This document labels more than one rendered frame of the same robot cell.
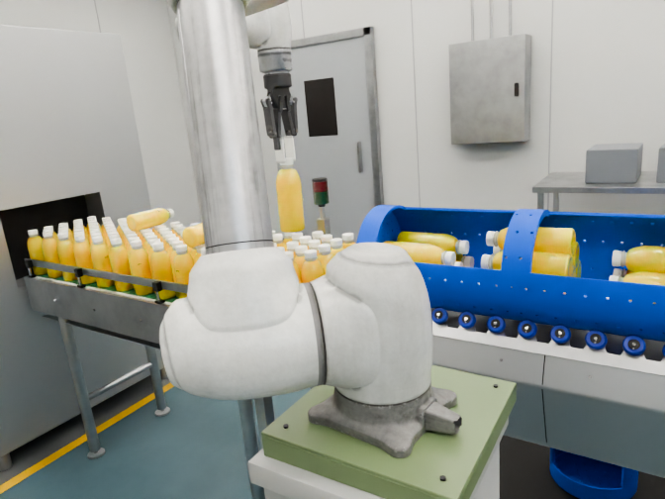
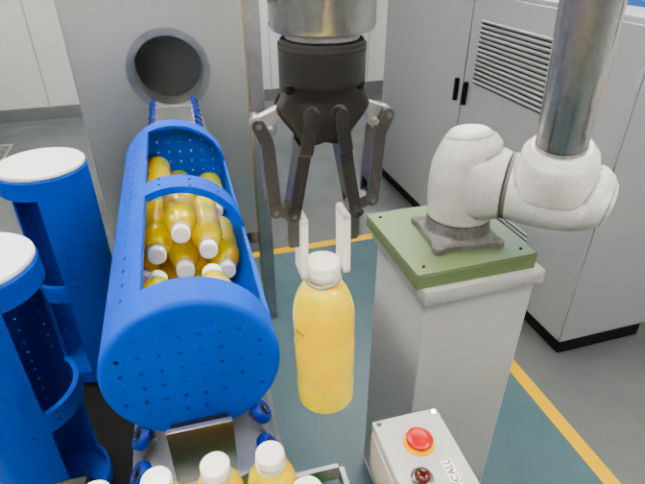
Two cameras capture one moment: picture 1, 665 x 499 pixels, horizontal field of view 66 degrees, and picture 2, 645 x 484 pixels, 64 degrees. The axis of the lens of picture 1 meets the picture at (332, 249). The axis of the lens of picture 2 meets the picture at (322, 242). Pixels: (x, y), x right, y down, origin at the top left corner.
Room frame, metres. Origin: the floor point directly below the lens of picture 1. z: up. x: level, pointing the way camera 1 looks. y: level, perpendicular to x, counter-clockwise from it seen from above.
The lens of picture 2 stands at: (1.81, 0.40, 1.70)
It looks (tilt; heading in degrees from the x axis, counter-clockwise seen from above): 32 degrees down; 220
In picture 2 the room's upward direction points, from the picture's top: straight up
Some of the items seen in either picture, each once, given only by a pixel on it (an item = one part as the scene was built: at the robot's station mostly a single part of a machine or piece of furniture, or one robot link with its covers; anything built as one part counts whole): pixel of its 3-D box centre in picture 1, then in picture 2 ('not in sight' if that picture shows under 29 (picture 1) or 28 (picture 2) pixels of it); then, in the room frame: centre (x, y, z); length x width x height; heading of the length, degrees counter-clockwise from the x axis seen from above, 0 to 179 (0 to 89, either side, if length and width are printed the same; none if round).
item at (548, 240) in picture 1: (531, 241); (179, 210); (1.24, -0.50, 1.16); 0.19 x 0.07 x 0.07; 55
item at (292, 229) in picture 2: not in sight; (283, 223); (1.50, 0.08, 1.45); 0.03 x 0.01 x 0.05; 145
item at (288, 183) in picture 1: (289, 197); (323, 338); (1.46, 0.11, 1.29); 0.07 x 0.07 x 0.19
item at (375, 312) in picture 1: (372, 315); (468, 172); (0.74, -0.05, 1.21); 0.18 x 0.16 x 0.22; 101
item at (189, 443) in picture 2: not in sight; (203, 447); (1.53, -0.08, 0.99); 0.10 x 0.02 x 0.12; 145
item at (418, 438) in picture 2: not in sight; (418, 439); (1.38, 0.21, 1.11); 0.04 x 0.04 x 0.01
